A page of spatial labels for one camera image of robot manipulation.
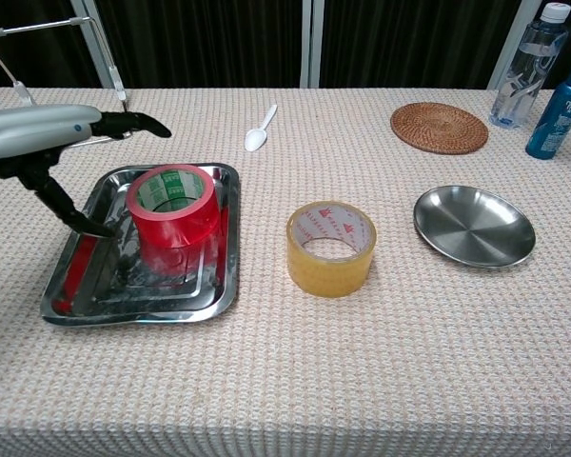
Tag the clear plastic water bottle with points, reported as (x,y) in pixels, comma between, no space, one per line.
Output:
(518,90)

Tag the round woven rattan coaster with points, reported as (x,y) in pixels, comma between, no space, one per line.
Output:
(438,128)

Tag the red tape roll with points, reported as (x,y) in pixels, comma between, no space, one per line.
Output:
(171,228)

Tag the white plastic spoon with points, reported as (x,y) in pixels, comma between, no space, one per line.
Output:
(255,139)

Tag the rectangular stainless steel tray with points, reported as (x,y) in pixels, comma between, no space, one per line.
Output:
(138,300)

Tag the blue plastic bottle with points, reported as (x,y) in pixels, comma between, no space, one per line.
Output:
(552,128)

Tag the vertical grey frame post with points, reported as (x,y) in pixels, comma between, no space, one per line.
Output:
(311,43)

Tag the slanted grey frame post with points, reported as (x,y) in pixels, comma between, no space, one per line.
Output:
(94,47)
(513,43)

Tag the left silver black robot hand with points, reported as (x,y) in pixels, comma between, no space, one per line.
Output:
(28,128)

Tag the black curtain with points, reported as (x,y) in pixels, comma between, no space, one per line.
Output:
(195,43)

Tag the round stainless steel dish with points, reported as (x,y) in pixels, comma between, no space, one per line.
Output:
(476,233)

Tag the beige woven tablecloth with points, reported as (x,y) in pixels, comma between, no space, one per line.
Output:
(314,357)

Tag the yellow transparent tape roll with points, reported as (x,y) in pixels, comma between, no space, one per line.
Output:
(328,281)

